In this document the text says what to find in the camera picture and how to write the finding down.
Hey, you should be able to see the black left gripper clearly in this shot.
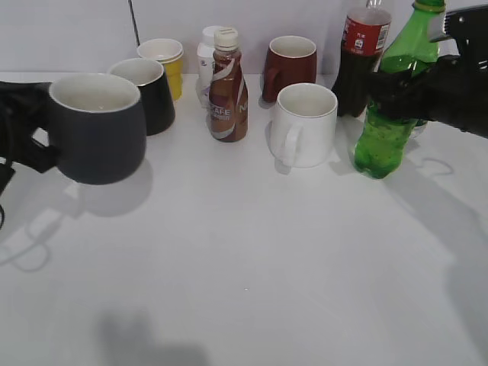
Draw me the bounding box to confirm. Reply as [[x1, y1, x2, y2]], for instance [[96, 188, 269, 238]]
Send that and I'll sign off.
[[1, 82, 59, 191]]

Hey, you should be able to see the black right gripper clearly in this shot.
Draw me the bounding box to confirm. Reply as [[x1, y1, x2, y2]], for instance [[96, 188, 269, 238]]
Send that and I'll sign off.
[[365, 5, 487, 138]]

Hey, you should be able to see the green soda bottle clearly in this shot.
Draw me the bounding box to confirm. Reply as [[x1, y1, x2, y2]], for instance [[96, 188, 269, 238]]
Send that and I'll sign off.
[[355, 0, 445, 179]]

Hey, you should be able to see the dark grey round mug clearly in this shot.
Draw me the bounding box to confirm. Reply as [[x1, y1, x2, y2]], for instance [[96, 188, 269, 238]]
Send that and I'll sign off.
[[47, 73, 146, 185]]

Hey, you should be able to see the yellow paper cup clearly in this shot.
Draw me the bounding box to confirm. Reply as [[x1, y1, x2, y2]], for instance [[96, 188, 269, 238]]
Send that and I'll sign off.
[[136, 38, 184, 101]]

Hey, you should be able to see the clear water bottle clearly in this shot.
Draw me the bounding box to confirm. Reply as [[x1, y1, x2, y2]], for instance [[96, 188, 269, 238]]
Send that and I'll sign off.
[[409, 119, 428, 139]]

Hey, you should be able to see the cola bottle red label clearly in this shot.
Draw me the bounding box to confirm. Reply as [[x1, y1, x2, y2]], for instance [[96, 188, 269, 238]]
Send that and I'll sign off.
[[332, 5, 391, 117]]

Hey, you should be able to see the white ceramic mug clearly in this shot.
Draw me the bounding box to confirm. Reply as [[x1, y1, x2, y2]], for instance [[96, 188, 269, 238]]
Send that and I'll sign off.
[[269, 83, 338, 168]]

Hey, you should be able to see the dark red mug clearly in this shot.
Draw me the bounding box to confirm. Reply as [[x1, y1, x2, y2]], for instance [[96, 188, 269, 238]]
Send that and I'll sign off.
[[262, 35, 317, 103]]

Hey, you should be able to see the black tapered mug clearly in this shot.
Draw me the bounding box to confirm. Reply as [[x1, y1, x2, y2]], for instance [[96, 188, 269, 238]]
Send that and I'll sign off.
[[108, 58, 175, 136]]

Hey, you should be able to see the brown Nescafe coffee bottle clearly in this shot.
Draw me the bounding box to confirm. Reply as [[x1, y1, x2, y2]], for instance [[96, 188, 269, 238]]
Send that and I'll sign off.
[[209, 27, 248, 143]]

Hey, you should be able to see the white milk drink bottle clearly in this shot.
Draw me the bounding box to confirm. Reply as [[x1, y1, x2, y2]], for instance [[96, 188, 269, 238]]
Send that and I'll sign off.
[[197, 25, 223, 108]]

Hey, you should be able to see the thin black cable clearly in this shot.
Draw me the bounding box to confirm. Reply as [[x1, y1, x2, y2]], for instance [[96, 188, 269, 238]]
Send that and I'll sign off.
[[129, 0, 140, 47]]

